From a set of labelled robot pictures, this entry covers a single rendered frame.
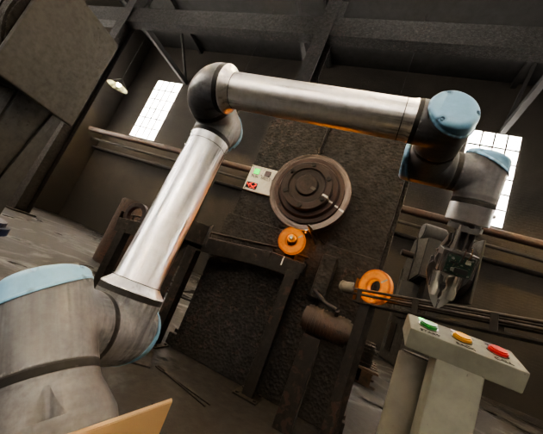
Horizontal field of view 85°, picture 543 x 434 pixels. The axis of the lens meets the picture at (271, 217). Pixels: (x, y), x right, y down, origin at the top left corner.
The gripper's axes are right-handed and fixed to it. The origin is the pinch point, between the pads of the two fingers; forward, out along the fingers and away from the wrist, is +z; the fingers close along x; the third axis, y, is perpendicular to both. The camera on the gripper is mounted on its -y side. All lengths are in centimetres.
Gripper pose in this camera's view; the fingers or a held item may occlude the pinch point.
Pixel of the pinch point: (436, 301)
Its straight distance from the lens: 86.2
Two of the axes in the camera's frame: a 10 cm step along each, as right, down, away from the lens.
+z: -2.5, 9.6, 1.3
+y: -3.7, 0.3, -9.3
